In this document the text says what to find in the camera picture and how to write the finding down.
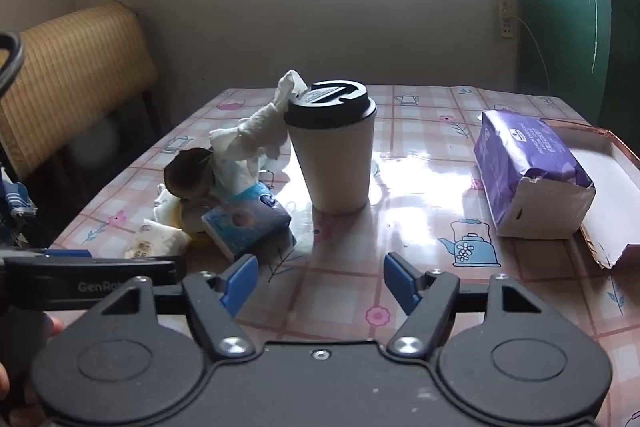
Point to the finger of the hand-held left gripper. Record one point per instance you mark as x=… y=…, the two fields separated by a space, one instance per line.
x=100 y=279

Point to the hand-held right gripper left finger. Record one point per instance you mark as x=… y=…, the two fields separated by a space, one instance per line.
x=241 y=278

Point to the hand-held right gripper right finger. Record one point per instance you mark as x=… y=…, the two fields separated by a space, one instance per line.
x=400 y=278

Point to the blue tissue packet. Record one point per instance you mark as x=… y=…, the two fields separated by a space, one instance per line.
x=247 y=224

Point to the brown wrapper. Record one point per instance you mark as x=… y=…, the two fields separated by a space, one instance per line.
x=189 y=174

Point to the white towel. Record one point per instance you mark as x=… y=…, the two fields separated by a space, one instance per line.
x=255 y=137

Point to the cardboard box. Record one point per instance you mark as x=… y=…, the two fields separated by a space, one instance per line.
x=617 y=187

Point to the person's left hand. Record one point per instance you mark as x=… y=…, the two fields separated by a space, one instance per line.
x=54 y=326

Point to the white printed tissue packet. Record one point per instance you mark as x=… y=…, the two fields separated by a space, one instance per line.
x=156 y=243

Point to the checkered teapot print tablecloth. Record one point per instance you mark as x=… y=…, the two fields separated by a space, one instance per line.
x=425 y=187

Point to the white crumpled cloth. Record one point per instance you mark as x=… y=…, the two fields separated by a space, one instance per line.
x=165 y=204

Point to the white cup with black lid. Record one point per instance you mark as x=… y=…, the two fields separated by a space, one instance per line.
x=334 y=157

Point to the purple tissue pack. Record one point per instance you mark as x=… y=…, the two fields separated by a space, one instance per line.
x=530 y=167

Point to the green door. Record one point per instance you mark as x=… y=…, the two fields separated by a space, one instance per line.
x=565 y=7

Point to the wall power outlet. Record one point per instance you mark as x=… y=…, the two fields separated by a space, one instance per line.
x=506 y=19

